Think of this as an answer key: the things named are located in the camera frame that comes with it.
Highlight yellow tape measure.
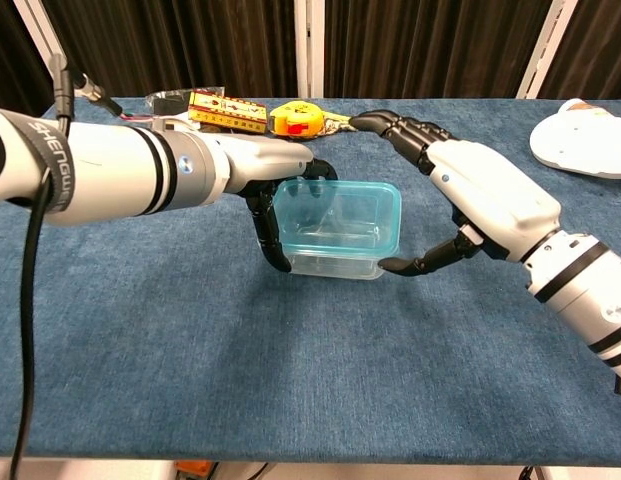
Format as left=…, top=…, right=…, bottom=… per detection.
left=268, top=100, right=325, bottom=139

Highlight black pleated curtain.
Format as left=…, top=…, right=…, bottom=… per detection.
left=42, top=0, right=299, bottom=100
left=0, top=0, right=56, bottom=119
left=323, top=0, right=557, bottom=100
left=537, top=0, right=621, bottom=101

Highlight red yellow printed box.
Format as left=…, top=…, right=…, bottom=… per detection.
left=188, top=90, right=269, bottom=135

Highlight blue transparent plastic lid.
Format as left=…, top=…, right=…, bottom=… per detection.
left=273, top=178, right=403, bottom=259

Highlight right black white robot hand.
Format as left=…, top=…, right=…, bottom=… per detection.
left=349, top=109, right=562, bottom=278

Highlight white metal frame post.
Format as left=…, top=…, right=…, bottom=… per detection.
left=516, top=0, right=579, bottom=100
left=294, top=0, right=325, bottom=99
left=12, top=0, right=67, bottom=101

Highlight orange device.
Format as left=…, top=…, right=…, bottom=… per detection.
left=173, top=460, right=217, bottom=480

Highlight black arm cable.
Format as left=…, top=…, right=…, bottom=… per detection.
left=8, top=53, right=125, bottom=480

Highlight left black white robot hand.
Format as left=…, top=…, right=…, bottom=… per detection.
left=217, top=134, right=339, bottom=274

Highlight black item in clear bag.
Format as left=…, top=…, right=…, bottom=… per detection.
left=144, top=88, right=227, bottom=134

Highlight clear plastic container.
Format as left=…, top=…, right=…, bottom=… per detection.
left=282, top=224, right=391, bottom=281

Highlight blue felt table cloth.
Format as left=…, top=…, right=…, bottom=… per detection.
left=0, top=97, right=621, bottom=469

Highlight white oval plate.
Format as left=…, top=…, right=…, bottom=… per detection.
left=529, top=98, right=621, bottom=180

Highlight black velcro arm strap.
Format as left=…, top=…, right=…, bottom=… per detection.
left=27, top=117, right=77, bottom=214

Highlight keys with yellow lanyard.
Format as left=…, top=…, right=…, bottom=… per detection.
left=319, top=112, right=359, bottom=137

